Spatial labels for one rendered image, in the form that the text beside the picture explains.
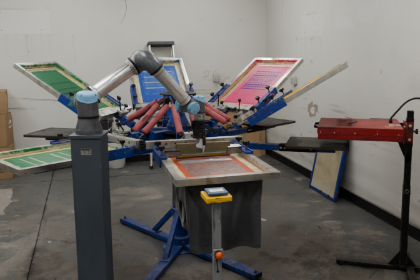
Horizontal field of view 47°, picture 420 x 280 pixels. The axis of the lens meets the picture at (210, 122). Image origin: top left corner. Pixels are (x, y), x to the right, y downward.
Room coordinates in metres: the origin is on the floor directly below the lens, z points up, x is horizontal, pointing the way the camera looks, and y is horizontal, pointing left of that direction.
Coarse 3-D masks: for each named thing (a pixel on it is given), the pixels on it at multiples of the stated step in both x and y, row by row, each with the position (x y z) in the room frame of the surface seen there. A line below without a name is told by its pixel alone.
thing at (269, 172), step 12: (252, 156) 2.98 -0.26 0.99; (168, 168) 2.70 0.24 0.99; (264, 168) 2.73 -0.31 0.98; (180, 180) 2.46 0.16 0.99; (192, 180) 2.47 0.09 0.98; (204, 180) 2.49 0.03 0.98; (216, 180) 2.51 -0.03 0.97; (228, 180) 2.52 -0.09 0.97; (240, 180) 2.54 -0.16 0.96; (252, 180) 2.56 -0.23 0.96
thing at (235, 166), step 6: (216, 156) 3.15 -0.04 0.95; (222, 156) 3.15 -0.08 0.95; (228, 156) 3.15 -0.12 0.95; (210, 162) 2.97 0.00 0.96; (216, 162) 2.97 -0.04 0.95; (222, 162) 2.97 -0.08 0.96; (228, 162) 2.97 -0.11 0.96; (234, 162) 2.97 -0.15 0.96; (240, 162) 2.96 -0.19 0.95; (216, 168) 2.83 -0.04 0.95; (222, 168) 2.83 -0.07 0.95; (228, 168) 2.82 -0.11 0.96; (234, 168) 2.82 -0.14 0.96; (240, 168) 2.82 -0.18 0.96; (246, 168) 2.82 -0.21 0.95
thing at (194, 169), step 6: (174, 162) 2.99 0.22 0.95; (192, 162) 2.98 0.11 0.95; (198, 162) 2.98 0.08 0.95; (204, 162) 2.97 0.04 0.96; (180, 168) 2.84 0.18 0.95; (186, 168) 2.84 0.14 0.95; (192, 168) 2.83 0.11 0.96; (198, 168) 2.83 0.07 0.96; (204, 168) 2.83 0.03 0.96; (210, 168) 2.83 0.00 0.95; (186, 174) 2.69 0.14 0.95; (192, 174) 2.69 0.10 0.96; (198, 174) 2.69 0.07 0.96; (204, 174) 2.69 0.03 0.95; (210, 174) 2.68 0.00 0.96; (216, 174) 2.68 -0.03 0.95
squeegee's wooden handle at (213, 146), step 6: (180, 144) 3.06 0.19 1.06; (186, 144) 3.07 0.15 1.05; (192, 144) 3.08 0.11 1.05; (210, 144) 3.10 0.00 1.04; (216, 144) 3.11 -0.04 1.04; (222, 144) 3.12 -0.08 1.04; (228, 144) 3.13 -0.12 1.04; (180, 150) 3.06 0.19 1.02; (186, 150) 3.07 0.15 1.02; (192, 150) 3.08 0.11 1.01; (198, 150) 3.08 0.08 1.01; (204, 150) 3.09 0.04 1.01; (210, 150) 3.10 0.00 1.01; (216, 150) 3.11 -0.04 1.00; (222, 150) 3.12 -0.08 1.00
